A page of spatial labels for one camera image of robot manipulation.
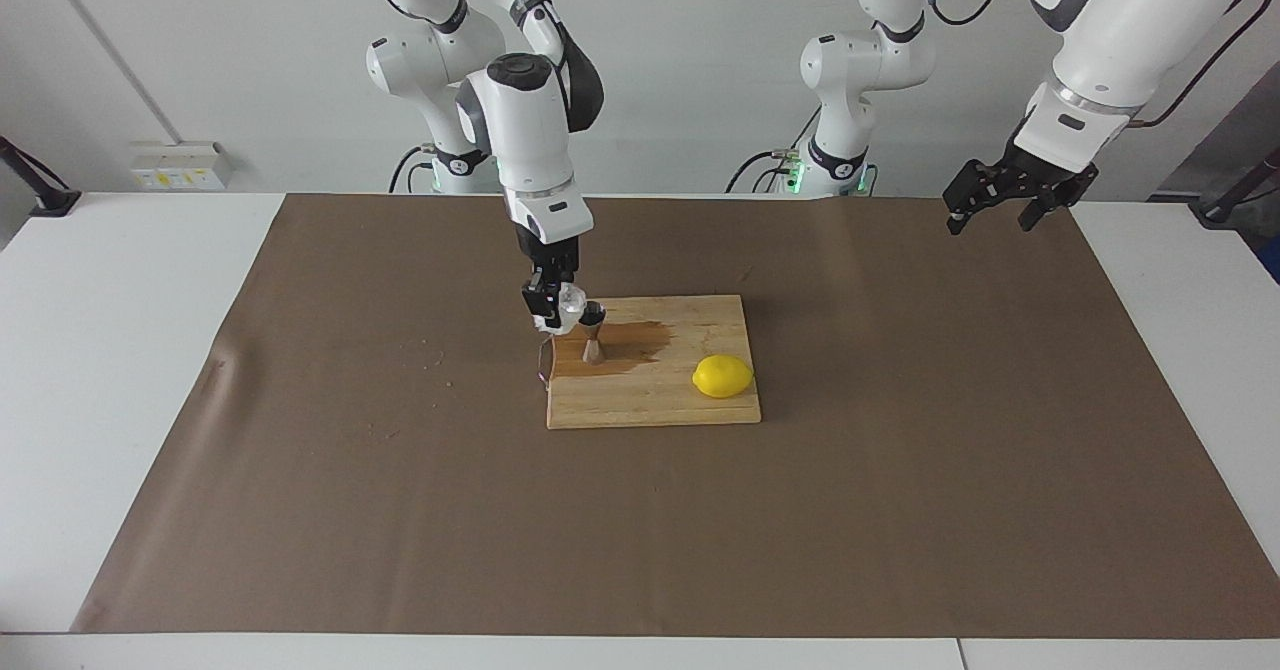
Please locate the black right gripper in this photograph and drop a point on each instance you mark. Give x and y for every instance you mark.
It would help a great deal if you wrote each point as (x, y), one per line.
(548, 260)

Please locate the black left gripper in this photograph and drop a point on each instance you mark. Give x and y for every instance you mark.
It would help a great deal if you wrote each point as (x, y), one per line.
(1040, 168)

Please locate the clear textured cup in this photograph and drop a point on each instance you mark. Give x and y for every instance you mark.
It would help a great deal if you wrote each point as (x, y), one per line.
(568, 308)

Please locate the steel double jigger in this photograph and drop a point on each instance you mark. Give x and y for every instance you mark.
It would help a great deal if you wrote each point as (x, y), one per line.
(593, 350)

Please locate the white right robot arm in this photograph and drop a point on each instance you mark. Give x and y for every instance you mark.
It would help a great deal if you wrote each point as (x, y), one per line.
(525, 140)

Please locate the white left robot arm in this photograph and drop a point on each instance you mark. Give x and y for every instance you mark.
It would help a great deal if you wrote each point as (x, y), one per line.
(1120, 30)

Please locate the wooden cutting board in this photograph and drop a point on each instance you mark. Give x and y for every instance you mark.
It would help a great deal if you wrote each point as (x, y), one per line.
(640, 400)

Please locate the yellow lemon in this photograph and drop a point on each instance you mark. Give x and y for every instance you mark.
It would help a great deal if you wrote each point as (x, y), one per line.
(722, 376)

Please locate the black clamp stand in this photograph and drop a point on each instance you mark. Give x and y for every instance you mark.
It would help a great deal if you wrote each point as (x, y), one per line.
(1225, 207)
(55, 200)

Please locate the brown paper mat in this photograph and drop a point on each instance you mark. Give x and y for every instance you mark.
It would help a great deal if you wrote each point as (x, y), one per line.
(640, 510)

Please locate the dark grey panel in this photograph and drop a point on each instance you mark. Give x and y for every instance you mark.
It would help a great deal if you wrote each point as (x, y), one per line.
(1250, 140)

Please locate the blue plastic object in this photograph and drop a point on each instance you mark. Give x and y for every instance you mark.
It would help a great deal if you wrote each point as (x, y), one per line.
(1273, 260)

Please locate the white wall socket box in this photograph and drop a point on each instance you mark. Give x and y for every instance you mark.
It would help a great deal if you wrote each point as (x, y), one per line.
(180, 175)

